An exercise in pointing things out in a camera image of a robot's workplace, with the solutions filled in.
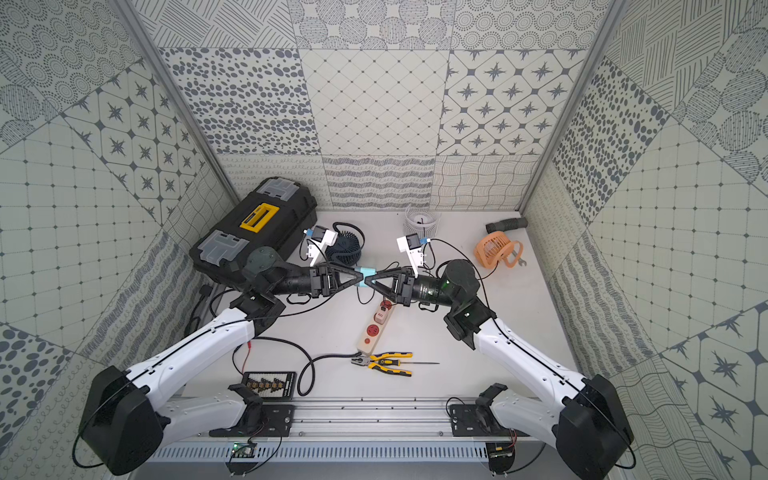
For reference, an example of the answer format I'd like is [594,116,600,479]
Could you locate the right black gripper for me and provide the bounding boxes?
[366,265,458,308]

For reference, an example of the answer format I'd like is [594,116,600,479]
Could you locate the teal charger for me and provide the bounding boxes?
[356,267,377,288]

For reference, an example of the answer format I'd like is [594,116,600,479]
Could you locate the pink charger of blue fan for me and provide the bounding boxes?
[375,300,393,322]

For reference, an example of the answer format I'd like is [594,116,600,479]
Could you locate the cream red power strip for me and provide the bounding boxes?
[357,299,390,355]

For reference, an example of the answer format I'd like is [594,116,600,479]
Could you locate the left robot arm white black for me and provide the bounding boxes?
[77,247,365,476]

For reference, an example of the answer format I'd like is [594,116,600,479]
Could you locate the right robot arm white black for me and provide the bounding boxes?
[364,260,634,479]

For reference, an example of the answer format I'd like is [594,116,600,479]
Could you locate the dark blue desk fan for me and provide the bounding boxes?
[326,222,365,266]

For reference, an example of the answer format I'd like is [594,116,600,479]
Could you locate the white desk fan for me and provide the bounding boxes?
[403,205,441,238]

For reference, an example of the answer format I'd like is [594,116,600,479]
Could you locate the orange desk fan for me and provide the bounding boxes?
[474,232,524,269]

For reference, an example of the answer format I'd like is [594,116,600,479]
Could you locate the yellow black pliers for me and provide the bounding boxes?
[350,352,413,377]

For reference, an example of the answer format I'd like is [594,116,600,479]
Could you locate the black yellow toolbox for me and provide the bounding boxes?
[189,176,317,290]

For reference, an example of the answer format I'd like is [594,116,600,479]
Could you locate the black screwdriver bit case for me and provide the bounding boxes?
[242,371,297,399]

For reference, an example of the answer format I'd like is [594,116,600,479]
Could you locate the dark grey pipe piece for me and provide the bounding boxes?
[485,217,528,234]

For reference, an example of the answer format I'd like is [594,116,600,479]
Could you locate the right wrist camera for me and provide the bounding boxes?
[396,233,429,277]

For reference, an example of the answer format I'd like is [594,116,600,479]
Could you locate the white fan black cable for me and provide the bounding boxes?
[419,224,439,271]

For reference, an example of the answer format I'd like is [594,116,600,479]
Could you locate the black power strip cord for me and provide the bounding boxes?
[245,337,361,397]

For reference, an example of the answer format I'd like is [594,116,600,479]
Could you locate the orange fan black cable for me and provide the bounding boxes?
[428,237,502,301]

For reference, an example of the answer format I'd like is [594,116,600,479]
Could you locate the aluminium front rail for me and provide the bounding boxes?
[122,397,619,444]

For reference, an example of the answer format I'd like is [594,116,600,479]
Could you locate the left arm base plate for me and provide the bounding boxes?
[208,403,295,438]

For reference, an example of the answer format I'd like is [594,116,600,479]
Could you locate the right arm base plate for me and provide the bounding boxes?
[447,403,512,437]

